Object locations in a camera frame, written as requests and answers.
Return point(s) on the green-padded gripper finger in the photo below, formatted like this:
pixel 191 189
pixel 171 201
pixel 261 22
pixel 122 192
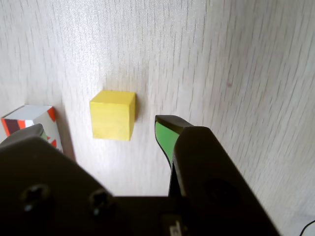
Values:
pixel 209 172

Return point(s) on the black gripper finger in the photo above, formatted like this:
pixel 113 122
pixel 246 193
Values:
pixel 44 191

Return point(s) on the red and white carton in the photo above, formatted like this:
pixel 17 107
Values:
pixel 27 114

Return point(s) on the yellow wooden cube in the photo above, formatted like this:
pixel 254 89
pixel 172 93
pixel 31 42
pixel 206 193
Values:
pixel 112 118

